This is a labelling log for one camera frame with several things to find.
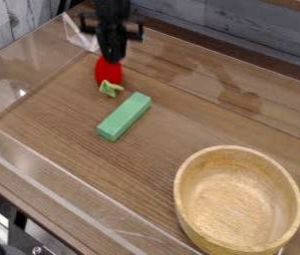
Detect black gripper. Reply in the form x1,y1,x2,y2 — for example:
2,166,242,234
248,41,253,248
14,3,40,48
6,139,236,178
79,0,131,64

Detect red plush strawberry toy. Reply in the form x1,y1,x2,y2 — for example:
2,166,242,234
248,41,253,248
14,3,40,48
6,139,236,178
95,56,125,98

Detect green rectangular block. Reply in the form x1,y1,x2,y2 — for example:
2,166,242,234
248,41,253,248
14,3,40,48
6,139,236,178
96,92,151,141

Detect wooden bowl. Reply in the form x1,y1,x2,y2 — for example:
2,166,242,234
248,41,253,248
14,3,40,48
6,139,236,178
173,145,300,255

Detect clear acrylic tray enclosure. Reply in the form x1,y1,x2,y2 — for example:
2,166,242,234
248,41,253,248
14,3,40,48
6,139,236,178
0,16,300,255

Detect black metal bracket with bolt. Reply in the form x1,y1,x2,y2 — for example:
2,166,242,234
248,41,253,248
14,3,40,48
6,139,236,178
8,211,55,255

